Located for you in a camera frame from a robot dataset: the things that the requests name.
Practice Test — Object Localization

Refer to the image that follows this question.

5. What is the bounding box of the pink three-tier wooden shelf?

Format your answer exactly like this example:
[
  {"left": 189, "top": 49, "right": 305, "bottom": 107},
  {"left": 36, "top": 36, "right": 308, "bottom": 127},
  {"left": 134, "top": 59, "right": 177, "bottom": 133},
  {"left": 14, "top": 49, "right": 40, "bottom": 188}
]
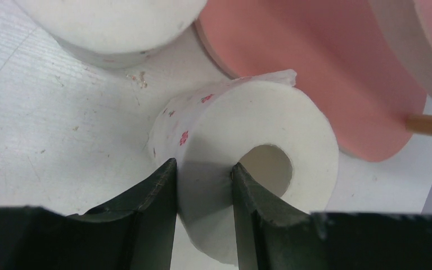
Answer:
[{"left": 196, "top": 1, "right": 432, "bottom": 161}]

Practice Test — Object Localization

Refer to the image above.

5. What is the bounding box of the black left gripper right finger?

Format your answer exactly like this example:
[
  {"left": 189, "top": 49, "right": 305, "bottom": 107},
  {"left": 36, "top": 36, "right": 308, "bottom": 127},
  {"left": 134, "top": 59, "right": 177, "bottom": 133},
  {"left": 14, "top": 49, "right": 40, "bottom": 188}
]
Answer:
[{"left": 231, "top": 164, "right": 432, "bottom": 269}]

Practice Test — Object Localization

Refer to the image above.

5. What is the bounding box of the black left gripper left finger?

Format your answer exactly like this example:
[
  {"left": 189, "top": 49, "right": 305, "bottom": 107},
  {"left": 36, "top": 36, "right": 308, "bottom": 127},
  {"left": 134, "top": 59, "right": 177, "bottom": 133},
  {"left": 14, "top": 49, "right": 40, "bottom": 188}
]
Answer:
[{"left": 0, "top": 158, "right": 177, "bottom": 269}]

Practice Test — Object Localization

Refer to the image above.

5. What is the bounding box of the white floral roll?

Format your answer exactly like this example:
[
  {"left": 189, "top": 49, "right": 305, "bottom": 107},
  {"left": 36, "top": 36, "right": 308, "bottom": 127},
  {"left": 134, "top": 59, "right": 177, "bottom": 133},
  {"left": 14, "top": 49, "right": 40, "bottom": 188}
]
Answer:
[
  {"left": 147, "top": 70, "right": 339, "bottom": 265},
  {"left": 16, "top": 0, "right": 206, "bottom": 69}
]

